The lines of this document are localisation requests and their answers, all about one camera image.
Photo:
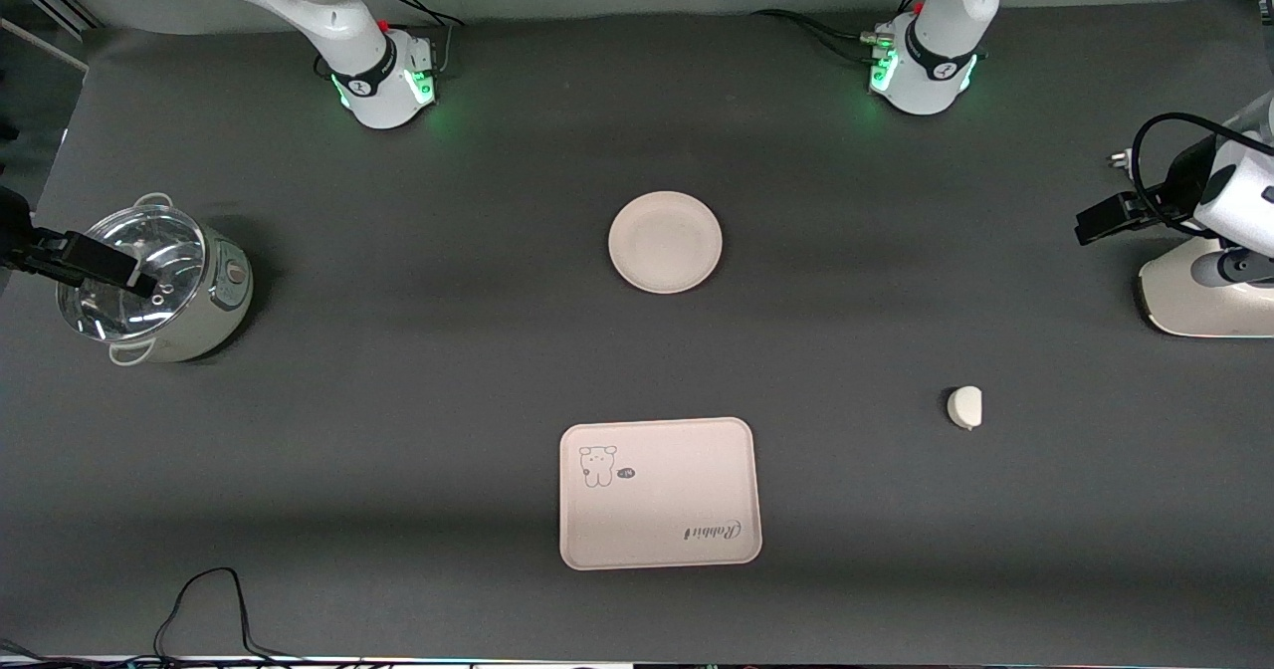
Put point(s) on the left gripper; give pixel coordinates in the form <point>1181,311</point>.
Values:
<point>1181,183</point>

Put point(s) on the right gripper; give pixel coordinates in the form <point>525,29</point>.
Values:
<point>12,238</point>

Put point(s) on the white steamed bun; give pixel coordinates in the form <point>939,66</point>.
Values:
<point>965,406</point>

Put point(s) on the round cream plate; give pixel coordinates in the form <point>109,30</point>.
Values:
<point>665,242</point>

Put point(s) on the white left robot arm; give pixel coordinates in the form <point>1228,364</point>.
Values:
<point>936,52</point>

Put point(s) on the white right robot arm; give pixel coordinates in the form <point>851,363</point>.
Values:
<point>328,12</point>

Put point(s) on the cream rectangular rabbit tray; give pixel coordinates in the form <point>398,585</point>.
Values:
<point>660,510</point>

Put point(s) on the glass pot lid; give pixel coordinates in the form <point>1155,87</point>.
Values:
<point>149,241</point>

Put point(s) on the cream white toaster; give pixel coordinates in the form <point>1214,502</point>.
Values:
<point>1194,311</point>

